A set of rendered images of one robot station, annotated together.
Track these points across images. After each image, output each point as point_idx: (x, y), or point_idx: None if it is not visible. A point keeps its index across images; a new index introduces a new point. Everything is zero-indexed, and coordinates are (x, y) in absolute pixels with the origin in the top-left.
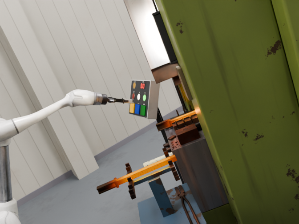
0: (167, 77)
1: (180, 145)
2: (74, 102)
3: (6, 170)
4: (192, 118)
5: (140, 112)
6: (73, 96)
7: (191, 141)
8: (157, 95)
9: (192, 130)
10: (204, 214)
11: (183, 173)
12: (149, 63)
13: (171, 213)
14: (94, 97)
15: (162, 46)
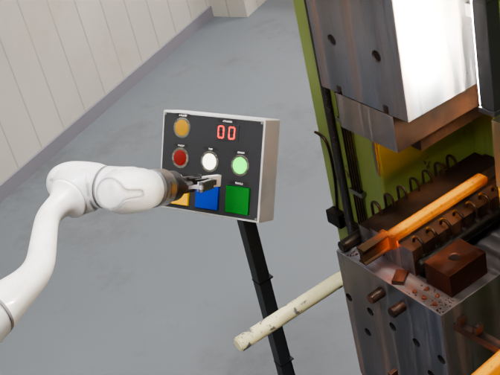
0: (421, 135)
1: (449, 296)
2: (124, 207)
3: None
4: (445, 225)
5: (228, 205)
6: (123, 193)
7: (471, 283)
8: (275, 157)
9: (478, 260)
10: None
11: (452, 361)
12: (408, 108)
13: None
14: (164, 185)
15: (438, 64)
